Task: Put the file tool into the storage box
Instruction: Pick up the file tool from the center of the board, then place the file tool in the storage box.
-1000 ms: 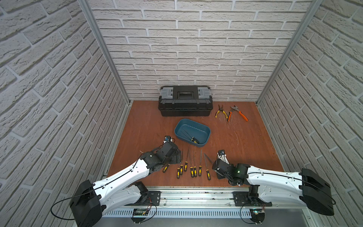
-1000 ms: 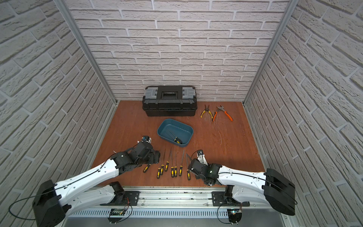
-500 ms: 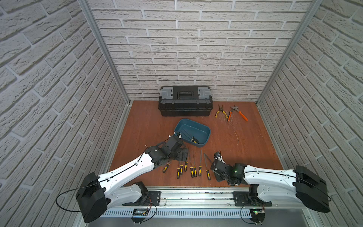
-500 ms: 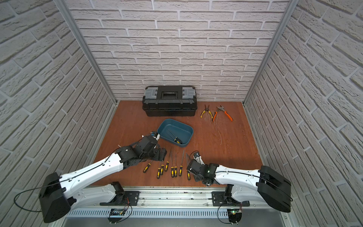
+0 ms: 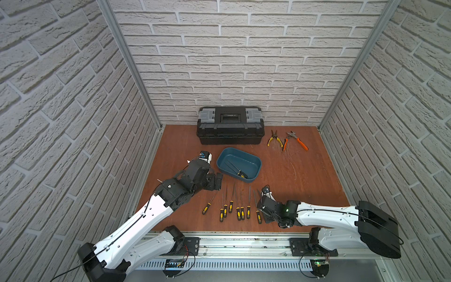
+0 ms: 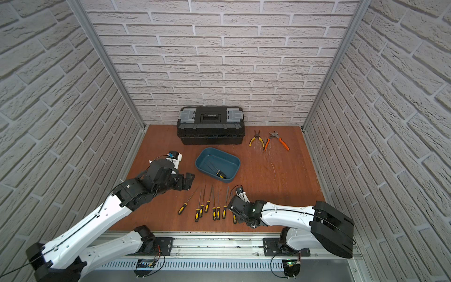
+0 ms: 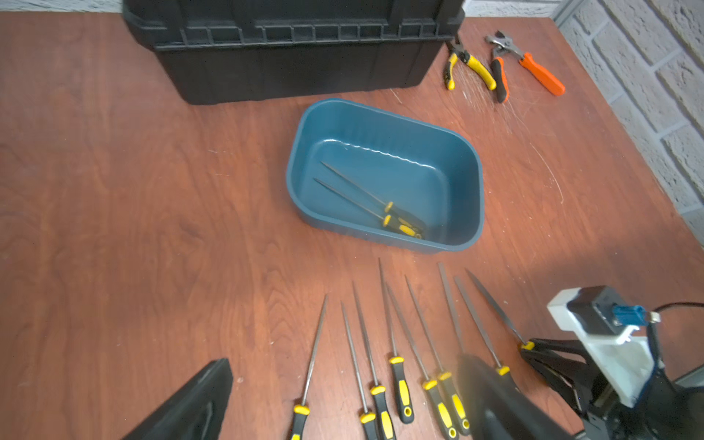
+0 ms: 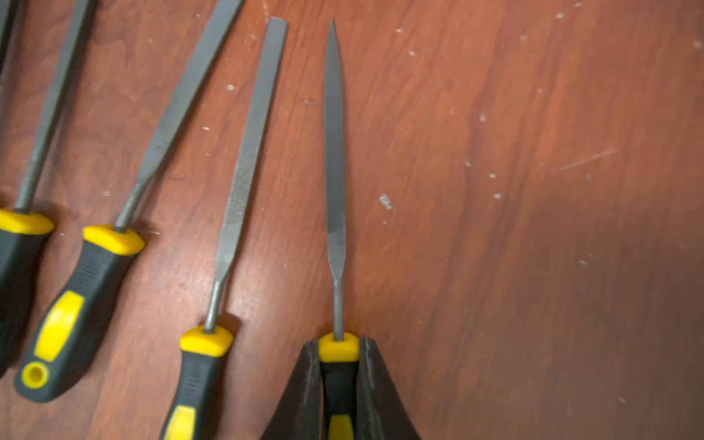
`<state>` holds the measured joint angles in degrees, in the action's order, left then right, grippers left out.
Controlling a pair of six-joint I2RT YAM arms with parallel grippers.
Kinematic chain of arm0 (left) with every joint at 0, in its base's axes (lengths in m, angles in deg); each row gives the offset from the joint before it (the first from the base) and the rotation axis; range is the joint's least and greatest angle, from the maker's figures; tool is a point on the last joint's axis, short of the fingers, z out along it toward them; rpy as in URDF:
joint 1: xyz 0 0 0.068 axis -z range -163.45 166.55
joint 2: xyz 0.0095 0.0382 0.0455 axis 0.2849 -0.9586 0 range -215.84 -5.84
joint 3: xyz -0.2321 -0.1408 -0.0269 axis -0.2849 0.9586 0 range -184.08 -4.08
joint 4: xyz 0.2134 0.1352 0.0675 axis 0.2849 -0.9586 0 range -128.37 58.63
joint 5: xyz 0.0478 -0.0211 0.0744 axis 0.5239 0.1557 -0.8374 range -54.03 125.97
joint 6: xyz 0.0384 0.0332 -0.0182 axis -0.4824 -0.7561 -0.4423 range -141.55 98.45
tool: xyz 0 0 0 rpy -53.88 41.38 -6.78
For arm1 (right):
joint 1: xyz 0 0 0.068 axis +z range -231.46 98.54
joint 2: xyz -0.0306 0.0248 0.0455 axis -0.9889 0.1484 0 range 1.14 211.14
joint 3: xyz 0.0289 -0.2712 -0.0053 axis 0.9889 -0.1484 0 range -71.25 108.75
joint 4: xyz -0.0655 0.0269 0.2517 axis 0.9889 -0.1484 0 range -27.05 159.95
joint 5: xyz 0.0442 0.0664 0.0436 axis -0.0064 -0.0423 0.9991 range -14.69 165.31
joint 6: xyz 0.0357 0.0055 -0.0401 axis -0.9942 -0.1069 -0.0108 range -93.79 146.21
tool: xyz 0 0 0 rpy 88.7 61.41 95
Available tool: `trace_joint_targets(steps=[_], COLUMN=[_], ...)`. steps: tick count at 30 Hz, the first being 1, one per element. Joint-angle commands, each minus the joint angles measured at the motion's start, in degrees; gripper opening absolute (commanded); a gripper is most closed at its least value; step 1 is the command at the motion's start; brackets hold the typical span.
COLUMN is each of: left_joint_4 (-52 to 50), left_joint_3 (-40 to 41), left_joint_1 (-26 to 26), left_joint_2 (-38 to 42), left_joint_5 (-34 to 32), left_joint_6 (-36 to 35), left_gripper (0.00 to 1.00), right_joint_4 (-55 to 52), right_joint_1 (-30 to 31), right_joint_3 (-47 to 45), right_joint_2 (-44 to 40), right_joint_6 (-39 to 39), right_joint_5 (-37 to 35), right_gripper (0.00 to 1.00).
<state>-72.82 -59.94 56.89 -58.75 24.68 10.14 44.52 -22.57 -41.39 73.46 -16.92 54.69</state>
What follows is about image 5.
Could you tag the teal plastic storage bin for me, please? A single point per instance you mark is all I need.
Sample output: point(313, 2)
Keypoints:
point(248, 163)

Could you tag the right controller board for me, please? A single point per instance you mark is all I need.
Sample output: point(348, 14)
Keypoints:
point(320, 268)

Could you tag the file tool six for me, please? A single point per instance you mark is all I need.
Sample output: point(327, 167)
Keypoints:
point(242, 206)

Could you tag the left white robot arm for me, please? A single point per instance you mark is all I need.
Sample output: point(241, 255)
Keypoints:
point(117, 255)

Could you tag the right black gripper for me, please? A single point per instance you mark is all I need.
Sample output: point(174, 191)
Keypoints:
point(266, 219)

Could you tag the left aluminium corner post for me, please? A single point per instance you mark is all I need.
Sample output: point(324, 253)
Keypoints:
point(117, 33)

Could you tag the left controller board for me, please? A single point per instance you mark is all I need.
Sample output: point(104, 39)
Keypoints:
point(173, 267)

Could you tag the file tool two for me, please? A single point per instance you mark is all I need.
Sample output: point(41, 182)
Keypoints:
point(222, 209)

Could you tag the yellow handled pliers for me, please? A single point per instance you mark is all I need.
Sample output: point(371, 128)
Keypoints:
point(274, 137)

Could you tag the file tool seven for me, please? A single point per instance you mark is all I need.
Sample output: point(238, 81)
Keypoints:
point(248, 212)

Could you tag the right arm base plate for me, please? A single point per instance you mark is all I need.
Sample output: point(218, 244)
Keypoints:
point(304, 247)

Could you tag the file tool ten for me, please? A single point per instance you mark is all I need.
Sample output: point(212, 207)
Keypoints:
point(238, 172)

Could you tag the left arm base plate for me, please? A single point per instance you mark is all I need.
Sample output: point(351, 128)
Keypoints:
point(190, 244)

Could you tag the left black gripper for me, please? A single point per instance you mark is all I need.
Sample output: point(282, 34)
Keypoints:
point(211, 181)

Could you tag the orange handled pliers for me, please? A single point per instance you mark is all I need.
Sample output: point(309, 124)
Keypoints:
point(292, 135)

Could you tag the file tool five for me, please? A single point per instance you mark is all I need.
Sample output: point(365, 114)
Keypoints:
point(238, 210)

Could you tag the file tool three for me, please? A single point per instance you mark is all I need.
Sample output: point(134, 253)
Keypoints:
point(225, 206)

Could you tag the black plastic toolbox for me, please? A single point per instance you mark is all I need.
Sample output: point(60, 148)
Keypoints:
point(230, 125)

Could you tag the controller board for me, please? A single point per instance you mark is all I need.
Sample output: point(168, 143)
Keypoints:
point(320, 268)
point(173, 267)

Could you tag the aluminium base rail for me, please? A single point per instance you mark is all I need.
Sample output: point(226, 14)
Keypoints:
point(250, 245)

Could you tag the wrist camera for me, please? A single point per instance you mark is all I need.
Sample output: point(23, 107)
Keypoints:
point(265, 191)
point(205, 156)

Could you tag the file tool one leftmost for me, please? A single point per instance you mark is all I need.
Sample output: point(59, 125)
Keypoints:
point(206, 208)

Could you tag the file tool eleven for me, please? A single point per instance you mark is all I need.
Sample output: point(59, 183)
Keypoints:
point(233, 166)

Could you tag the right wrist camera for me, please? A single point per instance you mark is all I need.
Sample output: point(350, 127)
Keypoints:
point(265, 191)

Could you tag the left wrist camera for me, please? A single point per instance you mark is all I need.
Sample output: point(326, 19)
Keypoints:
point(205, 156)

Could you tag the file tool four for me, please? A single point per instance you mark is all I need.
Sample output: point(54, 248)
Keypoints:
point(232, 199)

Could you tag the aluminium corner post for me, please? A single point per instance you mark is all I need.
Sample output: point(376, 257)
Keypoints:
point(117, 33)
point(385, 16)

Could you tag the right aluminium corner post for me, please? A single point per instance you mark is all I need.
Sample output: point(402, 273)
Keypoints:
point(385, 16)

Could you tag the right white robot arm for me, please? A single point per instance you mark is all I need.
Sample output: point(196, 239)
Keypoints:
point(363, 226)

